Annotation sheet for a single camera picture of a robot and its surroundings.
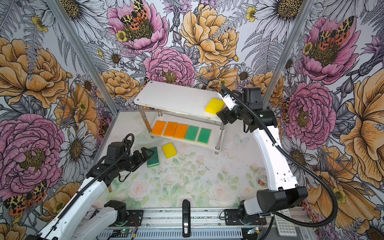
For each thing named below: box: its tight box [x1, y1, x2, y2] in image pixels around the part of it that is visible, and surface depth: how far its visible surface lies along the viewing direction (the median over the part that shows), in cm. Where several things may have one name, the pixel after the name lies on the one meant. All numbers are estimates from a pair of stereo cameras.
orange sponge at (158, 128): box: [151, 120, 166, 136], surface depth 104 cm
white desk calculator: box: [274, 208, 298, 238], surface depth 71 cm
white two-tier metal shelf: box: [133, 80, 226, 152], surface depth 93 cm
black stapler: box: [182, 199, 191, 238], surface depth 72 cm
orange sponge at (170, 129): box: [163, 121, 178, 138], surface depth 103 cm
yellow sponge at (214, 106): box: [205, 98, 225, 115], surface depth 75 cm
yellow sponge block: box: [162, 142, 178, 159], surface depth 100 cm
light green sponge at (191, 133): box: [184, 125, 199, 143], surface depth 101 cm
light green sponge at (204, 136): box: [197, 127, 212, 146], surface depth 99 cm
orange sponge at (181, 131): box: [173, 123, 189, 140], surface depth 104 cm
